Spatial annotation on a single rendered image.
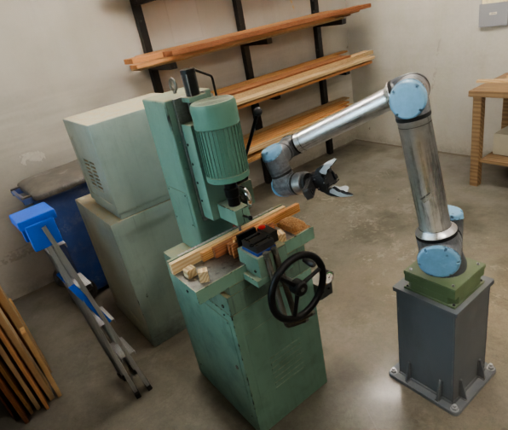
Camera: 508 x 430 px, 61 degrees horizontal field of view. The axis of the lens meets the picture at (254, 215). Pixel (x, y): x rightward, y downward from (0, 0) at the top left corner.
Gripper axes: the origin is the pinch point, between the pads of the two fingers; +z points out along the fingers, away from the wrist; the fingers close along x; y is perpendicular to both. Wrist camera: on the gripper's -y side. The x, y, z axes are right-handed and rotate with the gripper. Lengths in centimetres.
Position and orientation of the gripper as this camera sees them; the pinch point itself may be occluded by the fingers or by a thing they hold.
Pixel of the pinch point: (343, 178)
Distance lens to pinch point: 160.0
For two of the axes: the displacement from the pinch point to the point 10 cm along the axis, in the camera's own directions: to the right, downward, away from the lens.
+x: 4.7, 8.2, 3.2
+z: 6.3, -0.6, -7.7
